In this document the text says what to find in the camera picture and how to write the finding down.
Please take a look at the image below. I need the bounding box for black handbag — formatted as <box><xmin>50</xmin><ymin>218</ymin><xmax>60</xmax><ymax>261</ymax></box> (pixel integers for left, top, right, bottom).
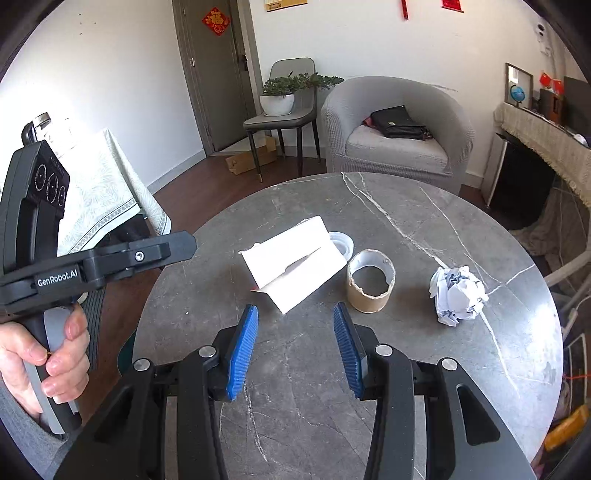
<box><xmin>369</xmin><ymin>105</ymin><xmax>432</xmax><ymax>140</ymax></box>

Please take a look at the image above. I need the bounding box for white plastic jar lid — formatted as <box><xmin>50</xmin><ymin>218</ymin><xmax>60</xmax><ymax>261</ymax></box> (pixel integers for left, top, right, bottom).
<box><xmin>328</xmin><ymin>232</ymin><xmax>355</xmax><ymax>261</ymax></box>

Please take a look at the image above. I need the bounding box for black trash bin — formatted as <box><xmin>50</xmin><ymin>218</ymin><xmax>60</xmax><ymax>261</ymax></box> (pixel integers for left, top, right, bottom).
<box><xmin>116</xmin><ymin>332</ymin><xmax>137</xmax><ymax>377</ymax></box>

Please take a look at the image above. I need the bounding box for potted plant in white pot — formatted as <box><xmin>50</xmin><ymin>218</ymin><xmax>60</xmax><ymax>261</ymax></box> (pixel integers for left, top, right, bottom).
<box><xmin>259</xmin><ymin>71</ymin><xmax>345</xmax><ymax>117</ymax></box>

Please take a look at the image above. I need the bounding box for wall calendar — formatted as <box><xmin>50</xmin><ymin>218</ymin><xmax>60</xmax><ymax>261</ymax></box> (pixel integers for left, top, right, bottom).
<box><xmin>264</xmin><ymin>0</ymin><xmax>309</xmax><ymax>13</ymax></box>

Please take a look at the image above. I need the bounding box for grey armchair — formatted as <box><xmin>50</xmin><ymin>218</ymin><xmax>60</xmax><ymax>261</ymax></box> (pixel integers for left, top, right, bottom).
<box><xmin>321</xmin><ymin>76</ymin><xmax>476</xmax><ymax>195</ymax></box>

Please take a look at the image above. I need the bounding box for black monitor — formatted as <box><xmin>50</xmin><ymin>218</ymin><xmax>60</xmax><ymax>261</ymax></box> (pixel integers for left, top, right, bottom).
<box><xmin>563</xmin><ymin>76</ymin><xmax>591</xmax><ymax>134</ymax></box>

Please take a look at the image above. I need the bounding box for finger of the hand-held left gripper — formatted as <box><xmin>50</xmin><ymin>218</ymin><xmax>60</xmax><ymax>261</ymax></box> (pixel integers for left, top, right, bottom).
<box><xmin>83</xmin><ymin>231</ymin><xmax>197</xmax><ymax>289</ymax></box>
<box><xmin>53</xmin><ymin>302</ymin><xmax>260</xmax><ymax>480</ymax></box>

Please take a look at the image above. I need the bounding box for cardboard box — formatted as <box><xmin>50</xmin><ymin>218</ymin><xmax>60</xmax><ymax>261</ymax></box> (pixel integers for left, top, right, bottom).
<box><xmin>225</xmin><ymin>136</ymin><xmax>278</xmax><ymax>176</ymax></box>

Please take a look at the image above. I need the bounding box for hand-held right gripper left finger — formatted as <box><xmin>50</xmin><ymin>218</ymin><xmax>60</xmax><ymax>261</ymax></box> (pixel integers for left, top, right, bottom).
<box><xmin>53</xmin><ymin>302</ymin><xmax>260</xmax><ymax>480</ymax></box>

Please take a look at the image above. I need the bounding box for beige fringed desk cloth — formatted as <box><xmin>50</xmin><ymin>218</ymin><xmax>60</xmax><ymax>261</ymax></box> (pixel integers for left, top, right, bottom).
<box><xmin>494</xmin><ymin>102</ymin><xmax>591</xmax><ymax>208</ymax></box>

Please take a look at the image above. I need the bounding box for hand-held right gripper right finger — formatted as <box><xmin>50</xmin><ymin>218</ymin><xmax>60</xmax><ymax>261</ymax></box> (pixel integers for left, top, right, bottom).
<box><xmin>332</xmin><ymin>301</ymin><xmax>539</xmax><ymax>480</ymax></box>

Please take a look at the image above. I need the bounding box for white paper ball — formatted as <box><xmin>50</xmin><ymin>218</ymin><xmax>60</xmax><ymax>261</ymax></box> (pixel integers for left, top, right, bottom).
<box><xmin>429</xmin><ymin>265</ymin><xmax>489</xmax><ymax>328</ymax></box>

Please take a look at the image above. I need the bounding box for yellow box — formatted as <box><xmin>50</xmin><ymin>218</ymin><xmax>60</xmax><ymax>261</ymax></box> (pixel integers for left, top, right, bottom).
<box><xmin>545</xmin><ymin>408</ymin><xmax>589</xmax><ymax>450</ymax></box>

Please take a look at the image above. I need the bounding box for grey dining chair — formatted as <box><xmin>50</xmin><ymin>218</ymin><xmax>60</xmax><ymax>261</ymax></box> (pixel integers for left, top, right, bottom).
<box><xmin>243</xmin><ymin>58</ymin><xmax>321</xmax><ymax>183</ymax></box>

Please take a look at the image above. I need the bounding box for brown wooden box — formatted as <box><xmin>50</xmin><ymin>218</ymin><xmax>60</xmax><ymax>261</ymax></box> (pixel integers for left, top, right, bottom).
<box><xmin>538</xmin><ymin>89</ymin><xmax>566</xmax><ymax>116</ymax></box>

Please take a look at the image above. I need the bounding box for person's left hand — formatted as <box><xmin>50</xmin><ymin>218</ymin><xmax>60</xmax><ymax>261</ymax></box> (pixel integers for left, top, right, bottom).
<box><xmin>0</xmin><ymin>305</ymin><xmax>90</xmax><ymax>421</ymax></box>

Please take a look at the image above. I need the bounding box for brown cardboard tape roll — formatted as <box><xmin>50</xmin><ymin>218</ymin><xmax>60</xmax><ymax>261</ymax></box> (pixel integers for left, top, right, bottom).
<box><xmin>346</xmin><ymin>249</ymin><xmax>397</xmax><ymax>315</ymax></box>

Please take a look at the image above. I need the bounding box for grey door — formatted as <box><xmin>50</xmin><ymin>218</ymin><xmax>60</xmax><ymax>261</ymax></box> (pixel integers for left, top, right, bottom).
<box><xmin>173</xmin><ymin>0</ymin><xmax>257</xmax><ymax>155</ymax></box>

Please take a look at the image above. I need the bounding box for pale patterned tablecloth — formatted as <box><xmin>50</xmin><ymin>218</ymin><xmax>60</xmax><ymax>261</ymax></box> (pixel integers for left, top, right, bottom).
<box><xmin>46</xmin><ymin>127</ymin><xmax>172</xmax><ymax>257</ymax></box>

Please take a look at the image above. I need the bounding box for white carton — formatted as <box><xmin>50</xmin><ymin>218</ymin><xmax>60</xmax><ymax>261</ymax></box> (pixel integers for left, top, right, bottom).
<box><xmin>239</xmin><ymin>215</ymin><xmax>348</xmax><ymax>316</ymax></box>

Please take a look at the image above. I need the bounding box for red diamond door decoration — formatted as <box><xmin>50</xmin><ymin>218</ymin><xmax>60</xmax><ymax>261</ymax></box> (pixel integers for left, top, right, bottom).
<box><xmin>202</xmin><ymin>7</ymin><xmax>230</xmax><ymax>36</ymax></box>

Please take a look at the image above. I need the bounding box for round grey marble table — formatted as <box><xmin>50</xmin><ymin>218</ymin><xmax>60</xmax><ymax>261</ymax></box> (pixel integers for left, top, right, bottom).
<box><xmin>131</xmin><ymin>172</ymin><xmax>565</xmax><ymax>480</ymax></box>

